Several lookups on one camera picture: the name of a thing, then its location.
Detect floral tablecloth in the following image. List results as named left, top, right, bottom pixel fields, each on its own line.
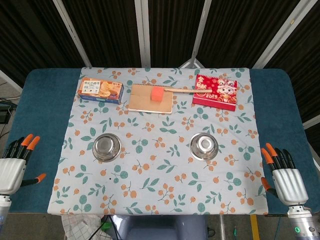
left=48, top=66, right=270, bottom=216

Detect brown kraft spiral notebook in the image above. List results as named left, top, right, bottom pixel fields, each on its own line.
left=127, top=83, right=174, bottom=115

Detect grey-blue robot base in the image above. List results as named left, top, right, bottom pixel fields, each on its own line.
left=109, top=214, right=209, bottom=240

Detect orange and blue biscuit box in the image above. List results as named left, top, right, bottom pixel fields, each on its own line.
left=76, top=77, right=125, bottom=105

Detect wooden stick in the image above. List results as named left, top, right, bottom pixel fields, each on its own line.
left=162, top=86, right=208, bottom=95

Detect teal blue table cover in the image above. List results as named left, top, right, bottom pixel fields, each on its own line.
left=0, top=67, right=320, bottom=216

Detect red desk calendar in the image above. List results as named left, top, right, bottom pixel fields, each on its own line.
left=191, top=73, right=238, bottom=112

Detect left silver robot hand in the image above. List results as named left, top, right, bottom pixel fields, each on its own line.
left=0, top=133, right=47, bottom=198

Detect steel bowl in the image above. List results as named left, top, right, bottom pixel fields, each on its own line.
left=189, top=132, right=219, bottom=161
left=91, top=133, right=123, bottom=163

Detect white checkered cloth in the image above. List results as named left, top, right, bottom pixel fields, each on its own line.
left=61, top=213, right=107, bottom=240

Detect orange-red foam cube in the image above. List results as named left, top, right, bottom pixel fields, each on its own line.
left=150, top=86, right=164, bottom=103

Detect electrical devices with cables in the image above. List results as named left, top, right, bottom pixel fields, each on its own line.
left=0, top=98, right=18, bottom=124

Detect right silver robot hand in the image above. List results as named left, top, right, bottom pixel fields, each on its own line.
left=260, top=142, right=310, bottom=207

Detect white partition post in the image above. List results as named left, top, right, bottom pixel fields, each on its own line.
left=252, top=0, right=312, bottom=69
left=52, top=0, right=92, bottom=68
left=179, top=0, right=213, bottom=69
left=134, top=0, right=152, bottom=68
left=0, top=69, right=23, bottom=92
left=302, top=114, right=320, bottom=130

